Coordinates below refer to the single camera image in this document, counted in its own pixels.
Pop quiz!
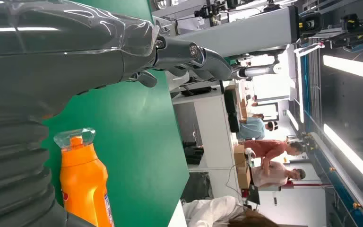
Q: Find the grey white machine stand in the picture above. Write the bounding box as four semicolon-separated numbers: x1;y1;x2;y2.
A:
152;4;300;59

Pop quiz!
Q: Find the black monitor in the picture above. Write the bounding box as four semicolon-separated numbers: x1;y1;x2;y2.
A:
224;89;241;133

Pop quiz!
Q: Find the person in white top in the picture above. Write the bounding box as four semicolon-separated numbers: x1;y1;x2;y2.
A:
182;195;279;227

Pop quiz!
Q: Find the black camera on mount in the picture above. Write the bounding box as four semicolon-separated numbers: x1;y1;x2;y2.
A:
298;12;325;36

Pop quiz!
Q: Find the brown cardboard box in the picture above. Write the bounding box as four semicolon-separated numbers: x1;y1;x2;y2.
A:
233;144;247;167
236;165;252;190

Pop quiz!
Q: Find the orange bottle with clear cap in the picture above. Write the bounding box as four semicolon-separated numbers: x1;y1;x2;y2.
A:
53;127;115;227

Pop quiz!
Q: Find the person in red top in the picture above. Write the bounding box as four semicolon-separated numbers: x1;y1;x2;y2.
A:
243;139;305;176

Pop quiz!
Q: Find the person in light blue top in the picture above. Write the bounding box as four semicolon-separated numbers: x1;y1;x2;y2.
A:
237;116;278;141

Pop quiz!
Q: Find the white desk with side panels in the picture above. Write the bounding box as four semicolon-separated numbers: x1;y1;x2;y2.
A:
171;92;242;203

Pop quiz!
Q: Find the person in pale pink top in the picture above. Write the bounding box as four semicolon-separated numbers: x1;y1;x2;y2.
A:
251;161;306;189

